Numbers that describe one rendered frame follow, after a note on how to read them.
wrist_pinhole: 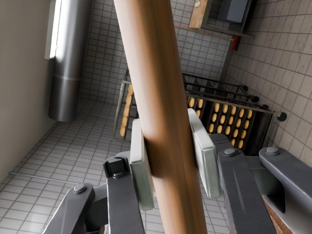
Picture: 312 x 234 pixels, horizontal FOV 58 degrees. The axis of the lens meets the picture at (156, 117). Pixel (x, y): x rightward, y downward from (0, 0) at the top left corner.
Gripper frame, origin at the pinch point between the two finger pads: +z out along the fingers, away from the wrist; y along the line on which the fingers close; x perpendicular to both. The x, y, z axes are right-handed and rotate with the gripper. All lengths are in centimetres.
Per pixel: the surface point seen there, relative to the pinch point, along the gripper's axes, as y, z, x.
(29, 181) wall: -124, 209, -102
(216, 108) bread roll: 60, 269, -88
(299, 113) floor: 136, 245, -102
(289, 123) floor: 131, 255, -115
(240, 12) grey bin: 149, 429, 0
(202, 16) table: 87, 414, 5
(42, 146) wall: -136, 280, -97
